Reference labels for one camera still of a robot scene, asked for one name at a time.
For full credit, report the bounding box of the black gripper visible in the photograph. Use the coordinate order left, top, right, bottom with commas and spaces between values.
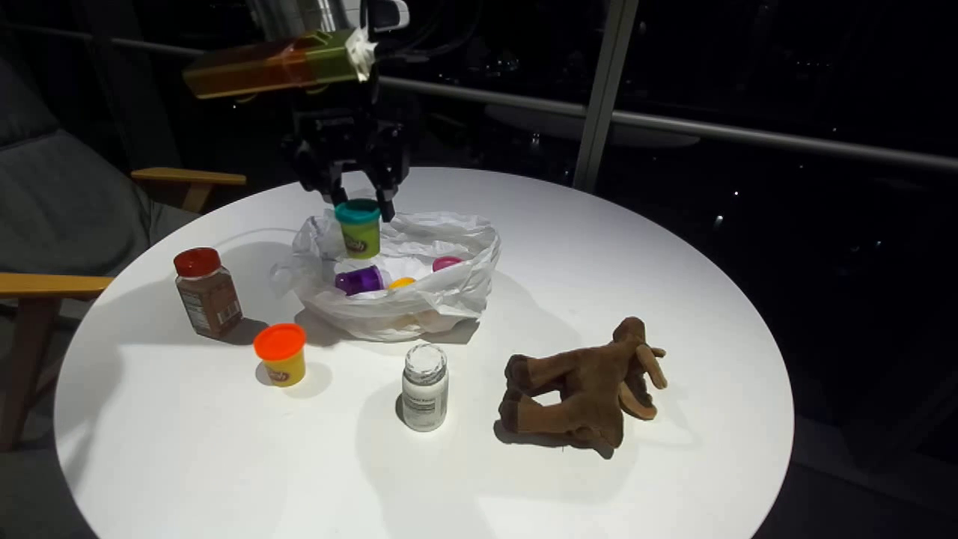
283, 85, 409, 223

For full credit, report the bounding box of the teal lid play-doh tub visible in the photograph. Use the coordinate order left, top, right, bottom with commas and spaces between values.
336, 200, 381, 257

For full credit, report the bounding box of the orange lid play-doh tub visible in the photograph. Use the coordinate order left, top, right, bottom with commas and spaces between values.
255, 323, 306, 387

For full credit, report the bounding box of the spice jar with red lid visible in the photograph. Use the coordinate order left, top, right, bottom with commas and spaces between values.
174, 250, 243, 339

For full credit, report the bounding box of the white pill bottle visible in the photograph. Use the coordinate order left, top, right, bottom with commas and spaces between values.
397, 344, 448, 431

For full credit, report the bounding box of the brown plush toy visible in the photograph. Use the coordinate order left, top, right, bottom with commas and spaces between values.
493, 319, 668, 458

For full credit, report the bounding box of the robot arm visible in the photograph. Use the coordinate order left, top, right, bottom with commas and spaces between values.
250, 0, 406, 223

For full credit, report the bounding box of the white plastic bag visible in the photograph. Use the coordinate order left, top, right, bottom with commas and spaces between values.
271, 212, 499, 341

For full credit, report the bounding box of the purple play-doh tub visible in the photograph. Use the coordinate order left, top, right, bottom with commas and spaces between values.
336, 268, 382, 296

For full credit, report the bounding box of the yellow play-doh tub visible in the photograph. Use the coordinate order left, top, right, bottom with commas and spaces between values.
389, 277, 415, 290

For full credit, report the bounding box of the pink lid play-doh tub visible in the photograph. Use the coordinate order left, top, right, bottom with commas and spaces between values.
430, 256, 460, 272

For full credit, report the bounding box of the white round table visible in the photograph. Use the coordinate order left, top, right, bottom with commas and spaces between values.
54, 169, 794, 539

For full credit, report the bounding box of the metal window railing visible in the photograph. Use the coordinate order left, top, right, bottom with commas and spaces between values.
0, 0, 958, 191

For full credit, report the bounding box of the wooden armchair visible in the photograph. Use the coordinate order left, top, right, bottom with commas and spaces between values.
0, 61, 246, 450

